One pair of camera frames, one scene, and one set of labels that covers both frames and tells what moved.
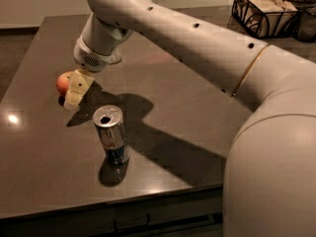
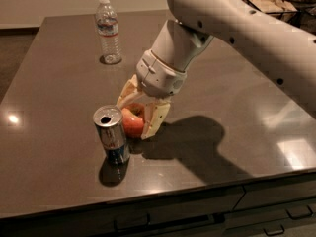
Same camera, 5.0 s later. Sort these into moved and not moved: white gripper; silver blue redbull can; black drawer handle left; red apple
Moved: white gripper; red apple
Not moved: silver blue redbull can; black drawer handle left
